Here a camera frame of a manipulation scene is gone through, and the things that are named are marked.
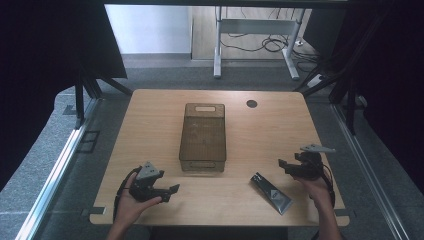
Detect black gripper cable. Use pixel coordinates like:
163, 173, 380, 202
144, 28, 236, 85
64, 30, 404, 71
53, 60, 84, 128
112, 165, 143, 222
319, 162, 336, 208

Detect black floor cables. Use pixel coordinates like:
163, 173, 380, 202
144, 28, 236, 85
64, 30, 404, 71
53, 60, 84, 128
219, 7, 323, 73

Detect grey squeeze tube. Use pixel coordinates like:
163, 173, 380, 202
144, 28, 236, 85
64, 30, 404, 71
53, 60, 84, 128
250, 172, 295, 216

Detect person's left hand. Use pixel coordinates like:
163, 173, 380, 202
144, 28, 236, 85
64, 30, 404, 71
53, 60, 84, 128
114, 173, 163, 228

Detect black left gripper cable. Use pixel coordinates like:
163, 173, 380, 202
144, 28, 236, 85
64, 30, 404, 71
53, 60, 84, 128
112, 165, 143, 222

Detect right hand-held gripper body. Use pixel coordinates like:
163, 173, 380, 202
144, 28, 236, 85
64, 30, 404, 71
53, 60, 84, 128
293, 143, 338, 181

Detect white wall panel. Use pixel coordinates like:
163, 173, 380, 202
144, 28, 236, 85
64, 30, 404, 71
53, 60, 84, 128
104, 4, 193, 55

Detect person's right hand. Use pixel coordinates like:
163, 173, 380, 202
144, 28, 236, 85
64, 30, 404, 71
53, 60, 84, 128
293, 175, 334, 212

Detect aluminium floor rail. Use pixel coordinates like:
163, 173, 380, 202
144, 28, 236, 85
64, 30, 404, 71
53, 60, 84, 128
14, 97, 102, 240
330, 103, 410, 240

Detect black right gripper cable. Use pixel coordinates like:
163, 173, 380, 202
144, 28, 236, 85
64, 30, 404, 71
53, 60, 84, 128
319, 162, 336, 208

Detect white power strip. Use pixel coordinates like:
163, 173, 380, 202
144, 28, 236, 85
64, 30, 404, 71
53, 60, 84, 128
305, 74, 325, 89

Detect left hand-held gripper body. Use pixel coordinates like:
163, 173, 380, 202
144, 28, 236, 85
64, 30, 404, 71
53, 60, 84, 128
128, 161, 167, 203

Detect brown translucent plastic basket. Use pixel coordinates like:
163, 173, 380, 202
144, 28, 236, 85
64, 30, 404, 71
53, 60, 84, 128
178, 102, 227, 173

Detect white metal desk frame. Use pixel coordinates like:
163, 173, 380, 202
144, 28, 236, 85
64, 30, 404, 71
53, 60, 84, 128
213, 5, 306, 81

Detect black metal stand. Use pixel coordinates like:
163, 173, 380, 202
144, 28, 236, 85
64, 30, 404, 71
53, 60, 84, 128
293, 6, 394, 136
73, 64, 134, 130

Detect dark curtain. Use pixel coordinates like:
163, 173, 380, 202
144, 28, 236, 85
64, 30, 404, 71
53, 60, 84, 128
301, 0, 424, 196
0, 0, 128, 193

